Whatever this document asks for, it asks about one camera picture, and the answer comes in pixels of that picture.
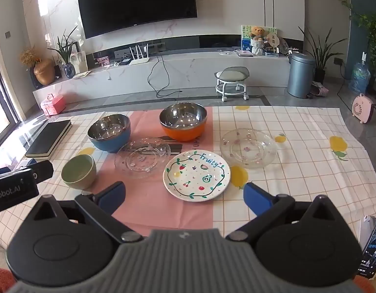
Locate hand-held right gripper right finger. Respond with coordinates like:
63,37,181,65
225,182,343,242

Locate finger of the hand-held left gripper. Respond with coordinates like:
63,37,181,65
15,160,54,187

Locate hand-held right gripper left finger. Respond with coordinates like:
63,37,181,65
31,181,145,245

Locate green ceramic bowl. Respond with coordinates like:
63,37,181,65
61,154,97,190

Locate clear flowered glass plate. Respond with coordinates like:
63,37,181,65
115,137,172,179
220,128,278,168

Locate blue steel bowl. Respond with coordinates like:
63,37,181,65
87,114,131,153

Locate white fruit-painted plate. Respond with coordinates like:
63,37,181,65
163,150,231,202

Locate orange steel bowl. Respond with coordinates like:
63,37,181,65
159,102,207,142

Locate black book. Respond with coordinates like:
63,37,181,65
24,120,73,159

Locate pink storage box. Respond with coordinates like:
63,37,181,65
40,94,65,116

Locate gold vase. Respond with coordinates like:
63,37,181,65
33,59,55,86

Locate plant in blue vase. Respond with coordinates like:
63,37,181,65
47,26,80,78

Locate dried flowers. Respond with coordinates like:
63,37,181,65
20,46,42,66

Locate white rolling stool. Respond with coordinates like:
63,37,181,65
214,67,250,102

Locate grey trash bin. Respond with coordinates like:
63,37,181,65
287,52,316,99

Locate white router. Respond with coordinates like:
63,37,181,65
129,44,150,65

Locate pink desk fan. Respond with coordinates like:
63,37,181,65
352,93,375,124

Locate marble tv console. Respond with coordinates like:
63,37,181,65
32,50,290,106

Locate potted green plant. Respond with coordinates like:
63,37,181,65
298,26,349,84

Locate round paper hand fan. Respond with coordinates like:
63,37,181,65
265,34,281,52

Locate blue water jug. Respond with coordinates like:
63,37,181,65
350,52,372,95

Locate green painting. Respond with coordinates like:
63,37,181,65
241,24,278,57

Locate teddy bear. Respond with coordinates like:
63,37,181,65
248,26,268,56

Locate black television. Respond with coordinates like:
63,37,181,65
76,0,197,39

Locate trailing vine plant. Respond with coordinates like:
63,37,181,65
350,6,376,83

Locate white picture frame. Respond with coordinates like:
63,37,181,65
69,50,87,74

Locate black cable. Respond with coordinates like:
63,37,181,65
147,53,182,96

